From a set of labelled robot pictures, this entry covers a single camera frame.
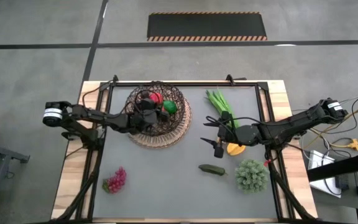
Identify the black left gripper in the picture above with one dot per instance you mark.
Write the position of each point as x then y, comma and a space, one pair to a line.
146, 121

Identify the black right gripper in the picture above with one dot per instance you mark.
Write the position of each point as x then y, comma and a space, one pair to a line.
228, 133

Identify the red bell pepper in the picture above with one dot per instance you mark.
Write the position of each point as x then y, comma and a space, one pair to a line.
156, 98

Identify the round green fruit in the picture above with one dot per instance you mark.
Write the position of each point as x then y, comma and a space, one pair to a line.
170, 107

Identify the dark green cucumber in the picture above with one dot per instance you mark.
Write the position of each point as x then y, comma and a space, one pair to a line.
211, 169

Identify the green leafy vegetable bunch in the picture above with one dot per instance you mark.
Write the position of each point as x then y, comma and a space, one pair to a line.
219, 101

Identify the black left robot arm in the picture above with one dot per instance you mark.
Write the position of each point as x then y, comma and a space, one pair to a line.
104, 119

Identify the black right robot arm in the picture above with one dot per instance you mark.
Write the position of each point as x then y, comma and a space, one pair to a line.
284, 127

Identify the yellow starfruit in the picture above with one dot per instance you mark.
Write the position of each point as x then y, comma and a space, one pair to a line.
236, 150

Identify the round woven placemat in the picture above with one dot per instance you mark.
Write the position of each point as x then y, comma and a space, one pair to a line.
166, 141

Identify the pale green fuzzy plant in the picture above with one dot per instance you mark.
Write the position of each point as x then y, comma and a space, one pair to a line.
252, 175

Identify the small red clip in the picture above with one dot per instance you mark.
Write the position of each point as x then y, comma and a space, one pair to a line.
267, 161

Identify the red grape bunch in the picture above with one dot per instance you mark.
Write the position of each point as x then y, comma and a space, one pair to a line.
117, 182

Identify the black hazard-striped floor mat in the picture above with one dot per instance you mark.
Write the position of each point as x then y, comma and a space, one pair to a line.
207, 25

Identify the white box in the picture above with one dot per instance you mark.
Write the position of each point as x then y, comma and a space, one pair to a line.
317, 158

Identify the yellow power splitter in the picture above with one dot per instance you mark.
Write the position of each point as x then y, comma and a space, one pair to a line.
354, 144

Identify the black table frame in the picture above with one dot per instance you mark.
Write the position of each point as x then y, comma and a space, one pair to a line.
182, 84

